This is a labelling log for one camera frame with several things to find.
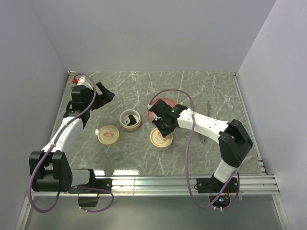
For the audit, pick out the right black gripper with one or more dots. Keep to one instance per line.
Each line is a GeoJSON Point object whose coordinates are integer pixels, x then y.
{"type": "Point", "coordinates": [164, 132]}

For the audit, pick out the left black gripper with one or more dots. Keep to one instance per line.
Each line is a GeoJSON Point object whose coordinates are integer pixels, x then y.
{"type": "Point", "coordinates": [102, 98]}

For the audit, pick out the cream lid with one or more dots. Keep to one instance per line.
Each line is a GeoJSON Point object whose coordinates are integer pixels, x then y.
{"type": "Point", "coordinates": [155, 135]}
{"type": "Point", "coordinates": [108, 135]}

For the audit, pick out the black spiky food piece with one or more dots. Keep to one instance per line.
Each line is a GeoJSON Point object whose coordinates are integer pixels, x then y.
{"type": "Point", "coordinates": [126, 121]}

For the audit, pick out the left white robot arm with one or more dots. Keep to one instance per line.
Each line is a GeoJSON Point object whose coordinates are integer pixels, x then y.
{"type": "Point", "coordinates": [49, 168]}

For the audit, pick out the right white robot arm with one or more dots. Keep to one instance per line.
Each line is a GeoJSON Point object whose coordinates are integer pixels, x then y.
{"type": "Point", "coordinates": [233, 140]}

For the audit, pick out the cream lunch box container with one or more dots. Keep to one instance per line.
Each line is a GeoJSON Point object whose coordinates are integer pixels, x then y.
{"type": "Point", "coordinates": [125, 114]}

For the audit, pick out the steel lunch box container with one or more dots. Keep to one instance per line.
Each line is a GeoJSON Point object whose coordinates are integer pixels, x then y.
{"type": "Point", "coordinates": [161, 146]}

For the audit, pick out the pink polka dot plate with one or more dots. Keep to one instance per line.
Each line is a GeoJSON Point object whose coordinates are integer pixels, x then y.
{"type": "Point", "coordinates": [151, 115]}

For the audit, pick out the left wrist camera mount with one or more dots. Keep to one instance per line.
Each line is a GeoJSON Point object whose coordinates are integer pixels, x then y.
{"type": "Point", "coordinates": [83, 81]}

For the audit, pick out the aluminium rail frame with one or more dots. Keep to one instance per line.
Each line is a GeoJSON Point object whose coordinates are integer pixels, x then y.
{"type": "Point", "coordinates": [154, 190]}

